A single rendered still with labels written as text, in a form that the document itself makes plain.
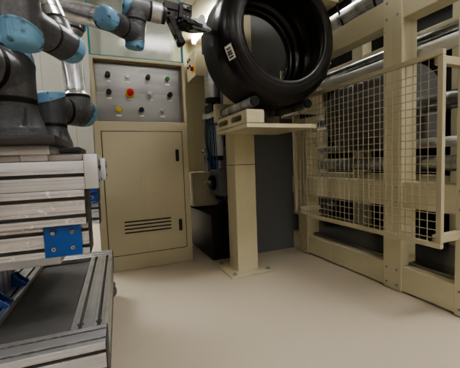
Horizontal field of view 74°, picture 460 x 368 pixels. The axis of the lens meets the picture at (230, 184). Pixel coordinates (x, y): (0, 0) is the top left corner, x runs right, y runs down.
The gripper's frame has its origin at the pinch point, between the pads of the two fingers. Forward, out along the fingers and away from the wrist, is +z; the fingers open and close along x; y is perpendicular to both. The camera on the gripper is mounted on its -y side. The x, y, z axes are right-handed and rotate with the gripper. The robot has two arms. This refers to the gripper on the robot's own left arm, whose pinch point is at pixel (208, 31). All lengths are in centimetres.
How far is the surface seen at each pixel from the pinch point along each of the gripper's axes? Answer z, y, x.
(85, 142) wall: -63, -22, 382
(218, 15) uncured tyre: 1.7, 3.8, -7.4
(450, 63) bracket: 72, -17, -57
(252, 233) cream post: 43, -94, 29
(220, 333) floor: 4, -121, -23
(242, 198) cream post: 35, -74, 29
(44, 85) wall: -120, 52, 383
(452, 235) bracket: 81, -79, -56
